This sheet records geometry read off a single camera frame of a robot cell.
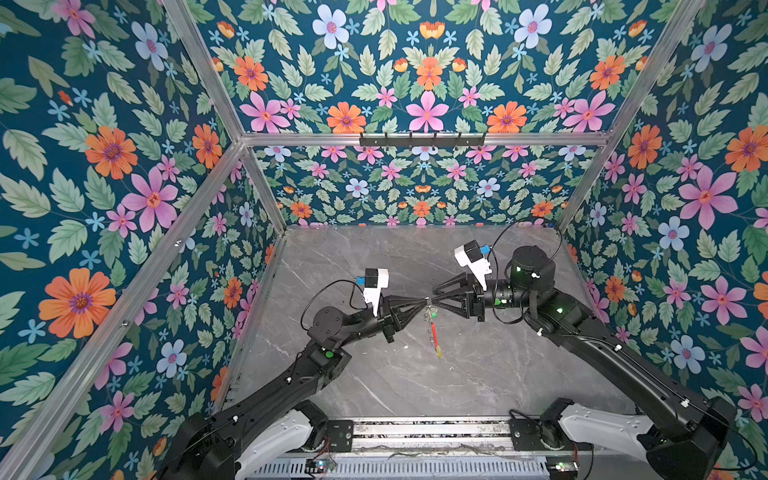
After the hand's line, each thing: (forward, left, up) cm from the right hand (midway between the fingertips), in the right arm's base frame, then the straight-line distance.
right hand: (436, 294), depth 60 cm
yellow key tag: (+2, -3, -36) cm, 36 cm away
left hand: (-3, +2, +1) cm, 3 cm away
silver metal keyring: (-2, +1, -4) cm, 4 cm away
